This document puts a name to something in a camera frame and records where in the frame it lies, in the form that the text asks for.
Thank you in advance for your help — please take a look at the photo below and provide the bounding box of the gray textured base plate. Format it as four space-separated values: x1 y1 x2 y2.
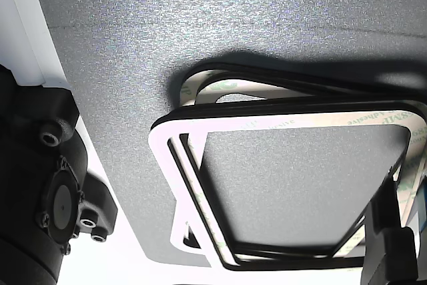
35 0 427 266

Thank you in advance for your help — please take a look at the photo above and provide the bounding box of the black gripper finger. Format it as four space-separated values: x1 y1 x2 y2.
412 176 427 233
362 164 418 285

